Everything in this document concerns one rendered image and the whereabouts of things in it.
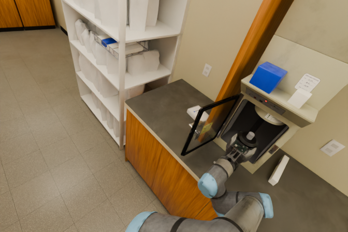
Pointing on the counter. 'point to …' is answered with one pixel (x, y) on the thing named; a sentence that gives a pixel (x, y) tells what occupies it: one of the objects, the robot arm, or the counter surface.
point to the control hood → (302, 119)
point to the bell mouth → (267, 116)
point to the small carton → (299, 98)
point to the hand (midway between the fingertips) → (245, 142)
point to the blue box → (267, 77)
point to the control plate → (265, 101)
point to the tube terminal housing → (318, 66)
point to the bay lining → (255, 126)
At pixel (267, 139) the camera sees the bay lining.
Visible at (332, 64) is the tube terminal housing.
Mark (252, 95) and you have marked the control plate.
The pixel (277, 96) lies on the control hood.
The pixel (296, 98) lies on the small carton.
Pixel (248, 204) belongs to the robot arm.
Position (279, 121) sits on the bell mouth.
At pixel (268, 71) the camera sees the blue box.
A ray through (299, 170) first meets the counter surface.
